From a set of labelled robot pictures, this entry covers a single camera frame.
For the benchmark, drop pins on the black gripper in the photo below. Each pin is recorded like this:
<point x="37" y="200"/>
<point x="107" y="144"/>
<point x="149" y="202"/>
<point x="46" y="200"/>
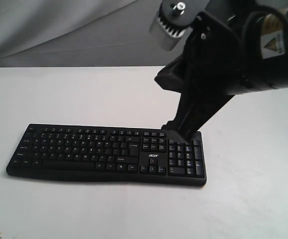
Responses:
<point x="213" y="48"/>

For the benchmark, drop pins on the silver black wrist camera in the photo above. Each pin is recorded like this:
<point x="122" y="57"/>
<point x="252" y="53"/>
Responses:
<point x="171" y="21"/>

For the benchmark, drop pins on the black acer keyboard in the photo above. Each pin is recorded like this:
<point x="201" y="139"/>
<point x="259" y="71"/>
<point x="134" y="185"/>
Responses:
<point x="76" y="153"/>

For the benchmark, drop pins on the grey backdrop cloth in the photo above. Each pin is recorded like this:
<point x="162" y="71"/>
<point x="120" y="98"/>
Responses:
<point x="80" y="33"/>

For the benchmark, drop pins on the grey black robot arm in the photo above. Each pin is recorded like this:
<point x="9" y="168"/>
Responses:
<point x="264" y="55"/>

